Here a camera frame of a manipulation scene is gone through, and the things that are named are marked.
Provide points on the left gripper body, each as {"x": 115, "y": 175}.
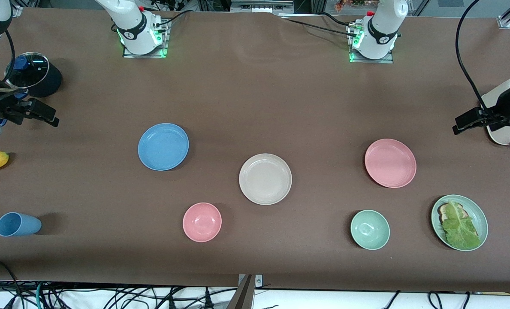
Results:
{"x": 504, "y": 104}

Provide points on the pink plate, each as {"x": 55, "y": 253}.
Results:
{"x": 390, "y": 163}

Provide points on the blue plate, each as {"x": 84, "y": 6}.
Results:
{"x": 163, "y": 146}

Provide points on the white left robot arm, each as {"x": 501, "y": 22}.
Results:
{"x": 381, "y": 30}

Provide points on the beige toaster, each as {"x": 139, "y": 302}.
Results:
{"x": 490, "y": 96}

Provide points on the glass lid with blue knob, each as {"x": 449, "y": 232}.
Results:
{"x": 34, "y": 71}

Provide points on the toast bread slice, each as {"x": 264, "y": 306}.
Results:
{"x": 442, "y": 211}

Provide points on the green plate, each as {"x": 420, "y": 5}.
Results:
{"x": 478, "y": 214}

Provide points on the green lettuce leaf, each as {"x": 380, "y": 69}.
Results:
{"x": 460, "y": 227}

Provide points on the blue cup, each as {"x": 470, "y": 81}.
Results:
{"x": 19, "y": 224}

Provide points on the small green bowl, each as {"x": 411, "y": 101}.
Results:
{"x": 370, "y": 229}

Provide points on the orange items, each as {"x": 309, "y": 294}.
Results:
{"x": 357, "y": 4}

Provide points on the small pink bowl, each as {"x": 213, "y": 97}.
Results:
{"x": 202, "y": 222}

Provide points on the beige plate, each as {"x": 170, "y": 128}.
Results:
{"x": 265, "y": 179}

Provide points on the brown table cloth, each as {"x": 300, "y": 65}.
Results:
{"x": 254, "y": 107}

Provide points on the grey metal box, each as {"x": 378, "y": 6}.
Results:
{"x": 261, "y": 6}

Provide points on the black power plug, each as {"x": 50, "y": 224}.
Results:
{"x": 208, "y": 300}

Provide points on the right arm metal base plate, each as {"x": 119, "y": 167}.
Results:
{"x": 162, "y": 49}

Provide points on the aluminium frame post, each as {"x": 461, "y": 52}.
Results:
{"x": 244, "y": 296}

